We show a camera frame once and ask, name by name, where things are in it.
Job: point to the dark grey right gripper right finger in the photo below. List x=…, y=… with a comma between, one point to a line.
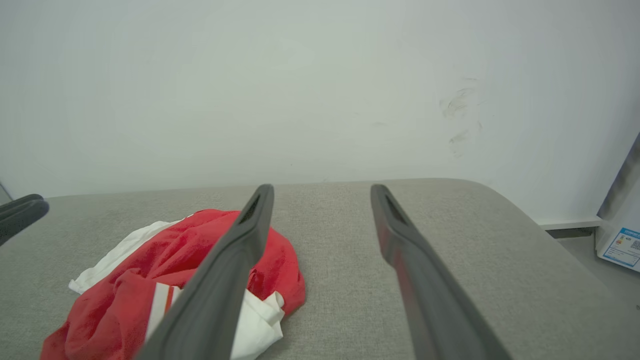
x=430, y=300

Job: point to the red and white sports jersey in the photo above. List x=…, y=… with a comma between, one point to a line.
x=125, y=280

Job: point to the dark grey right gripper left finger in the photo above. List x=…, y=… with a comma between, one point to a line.
x=220, y=280

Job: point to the white appliance with blue label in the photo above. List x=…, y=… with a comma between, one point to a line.
x=622, y=217

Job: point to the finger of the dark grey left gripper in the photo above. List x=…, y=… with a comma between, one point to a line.
x=22, y=218
x=22, y=200

